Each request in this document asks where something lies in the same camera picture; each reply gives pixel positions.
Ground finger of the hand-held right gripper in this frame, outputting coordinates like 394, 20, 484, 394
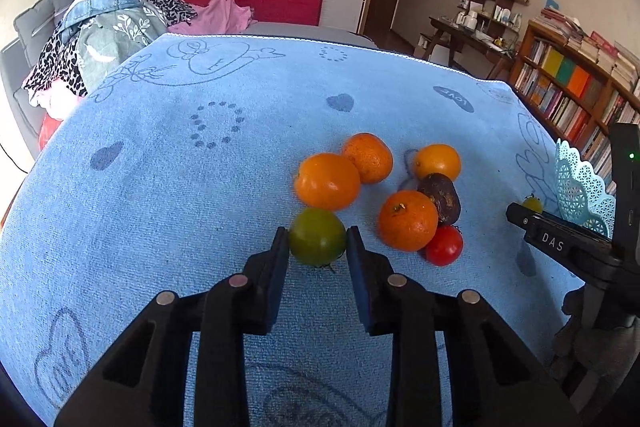
506, 202, 618, 275

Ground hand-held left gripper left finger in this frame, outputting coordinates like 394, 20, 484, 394
54, 227, 291, 427

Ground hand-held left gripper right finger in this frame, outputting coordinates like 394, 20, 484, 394
345, 226, 583, 427

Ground pale lace plastic basket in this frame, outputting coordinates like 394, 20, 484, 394
554, 138, 617, 239

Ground green tomato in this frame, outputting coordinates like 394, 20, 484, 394
289, 208, 348, 269

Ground orange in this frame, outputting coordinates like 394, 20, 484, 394
414, 144, 462, 182
377, 190, 439, 253
341, 133, 394, 184
294, 153, 362, 212

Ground red tomato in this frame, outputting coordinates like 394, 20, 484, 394
425, 225, 464, 267

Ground dark passion fruit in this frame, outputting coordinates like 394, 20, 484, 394
417, 173, 461, 227

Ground person's right hand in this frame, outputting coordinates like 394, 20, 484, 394
550, 284, 640, 413

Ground blue printed towel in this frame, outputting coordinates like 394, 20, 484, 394
0, 32, 616, 427

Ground rows of shelved books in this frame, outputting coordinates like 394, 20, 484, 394
512, 38, 640, 178

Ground book stacks atop bookcase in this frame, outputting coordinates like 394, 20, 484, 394
532, 4, 640, 95

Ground wooden bookcase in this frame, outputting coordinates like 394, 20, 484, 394
507, 19, 640, 188

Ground white box under desk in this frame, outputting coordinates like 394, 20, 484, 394
425, 42, 453, 70

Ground wooden desk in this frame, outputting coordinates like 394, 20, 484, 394
414, 17, 516, 80

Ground assorted bottles and jars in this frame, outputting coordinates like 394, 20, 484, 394
456, 0, 523, 34

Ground floral grey-green blanket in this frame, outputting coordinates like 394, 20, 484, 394
75, 4, 168, 95

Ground leopard print cloth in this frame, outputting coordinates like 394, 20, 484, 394
22, 0, 198, 108

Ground denim garment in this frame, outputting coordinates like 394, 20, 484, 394
62, 0, 151, 28

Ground grey bed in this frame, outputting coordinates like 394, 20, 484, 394
0, 0, 378, 172

